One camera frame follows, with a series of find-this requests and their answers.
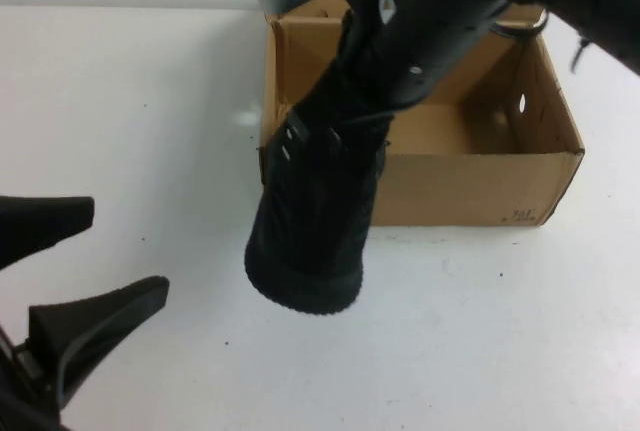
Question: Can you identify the brown cardboard shoe box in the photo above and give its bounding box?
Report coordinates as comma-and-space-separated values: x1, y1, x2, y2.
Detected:
257, 0, 586, 227

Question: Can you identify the black knit sneaker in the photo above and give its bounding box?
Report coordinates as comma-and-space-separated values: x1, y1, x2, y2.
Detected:
243, 0, 401, 321

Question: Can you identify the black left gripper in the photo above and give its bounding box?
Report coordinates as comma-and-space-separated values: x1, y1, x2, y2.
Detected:
0, 275, 170, 431

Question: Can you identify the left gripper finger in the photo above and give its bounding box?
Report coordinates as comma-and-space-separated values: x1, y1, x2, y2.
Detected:
0, 195, 95, 272

